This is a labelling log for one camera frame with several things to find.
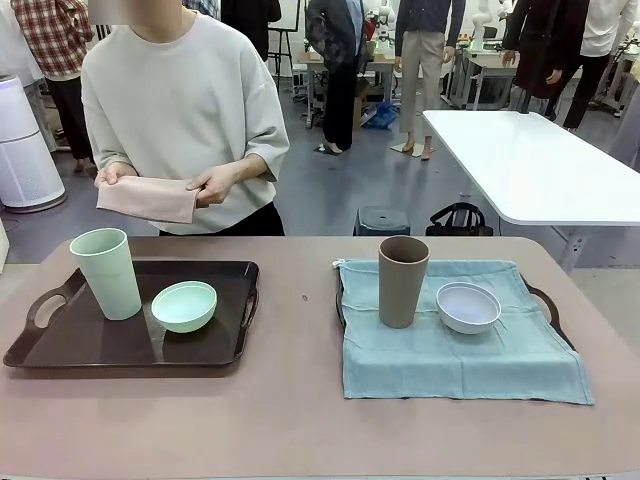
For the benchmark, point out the person's right hand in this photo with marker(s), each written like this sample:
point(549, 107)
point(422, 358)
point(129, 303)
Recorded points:
point(115, 172)

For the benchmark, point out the person's left hand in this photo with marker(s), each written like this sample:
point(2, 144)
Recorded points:
point(217, 185)

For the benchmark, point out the pink cloth mat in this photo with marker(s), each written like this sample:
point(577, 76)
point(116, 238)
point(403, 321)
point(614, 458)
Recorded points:
point(150, 200)

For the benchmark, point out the pale green plastic cup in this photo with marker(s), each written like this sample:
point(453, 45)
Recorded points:
point(110, 285)

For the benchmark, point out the pale green plastic bowl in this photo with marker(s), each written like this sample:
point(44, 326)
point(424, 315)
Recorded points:
point(185, 315)

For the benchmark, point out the brown plastic cup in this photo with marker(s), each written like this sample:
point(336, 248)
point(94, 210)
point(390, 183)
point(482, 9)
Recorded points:
point(400, 290)

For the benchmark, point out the white plastic bowl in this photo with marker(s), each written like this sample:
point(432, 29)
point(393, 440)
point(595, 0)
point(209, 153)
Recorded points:
point(467, 320)

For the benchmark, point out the teal cloth mat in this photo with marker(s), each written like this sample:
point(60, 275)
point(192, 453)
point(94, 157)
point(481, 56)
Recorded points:
point(450, 365)

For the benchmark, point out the person's left forearm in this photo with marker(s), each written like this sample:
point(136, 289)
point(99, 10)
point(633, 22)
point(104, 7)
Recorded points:
point(247, 167)

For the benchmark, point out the dark brown serving tray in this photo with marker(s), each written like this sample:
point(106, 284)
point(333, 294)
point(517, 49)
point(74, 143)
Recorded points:
point(100, 345)
point(566, 337)

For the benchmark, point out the white air purifier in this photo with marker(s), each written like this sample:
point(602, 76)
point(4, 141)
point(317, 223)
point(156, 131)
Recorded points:
point(25, 160)

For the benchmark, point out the person in cream sweater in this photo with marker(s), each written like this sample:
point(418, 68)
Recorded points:
point(185, 100)

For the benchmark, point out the person in dark suit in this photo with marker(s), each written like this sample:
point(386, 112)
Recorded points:
point(340, 100)

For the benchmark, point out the person in red plaid shirt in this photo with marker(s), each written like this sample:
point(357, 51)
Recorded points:
point(55, 30)

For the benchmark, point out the cardboard box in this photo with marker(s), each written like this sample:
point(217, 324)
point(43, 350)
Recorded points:
point(361, 105)

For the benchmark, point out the person in black top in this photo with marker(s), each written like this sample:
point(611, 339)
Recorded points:
point(250, 20)

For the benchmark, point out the blue grey plastic stool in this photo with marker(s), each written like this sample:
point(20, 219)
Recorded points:
point(382, 222)

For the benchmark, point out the person in blue plaid shirt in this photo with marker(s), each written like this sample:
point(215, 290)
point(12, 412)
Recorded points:
point(202, 7)

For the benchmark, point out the blue plastic bag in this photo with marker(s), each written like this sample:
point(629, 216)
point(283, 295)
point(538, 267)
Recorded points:
point(382, 116)

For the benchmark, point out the white humanoid robot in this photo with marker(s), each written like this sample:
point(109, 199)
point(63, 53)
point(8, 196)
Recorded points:
point(385, 15)
point(482, 20)

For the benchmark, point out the black bag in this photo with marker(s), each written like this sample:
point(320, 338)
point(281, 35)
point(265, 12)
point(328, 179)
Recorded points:
point(460, 222)

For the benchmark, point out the grey workbench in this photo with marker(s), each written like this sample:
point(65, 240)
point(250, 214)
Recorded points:
point(490, 62)

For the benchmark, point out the white table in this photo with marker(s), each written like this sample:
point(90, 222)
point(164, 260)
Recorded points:
point(525, 165)

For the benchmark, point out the person in dark coat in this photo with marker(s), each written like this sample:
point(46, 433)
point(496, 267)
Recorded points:
point(540, 50)

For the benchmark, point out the person in white shirt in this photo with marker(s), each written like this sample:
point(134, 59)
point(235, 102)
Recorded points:
point(592, 85)

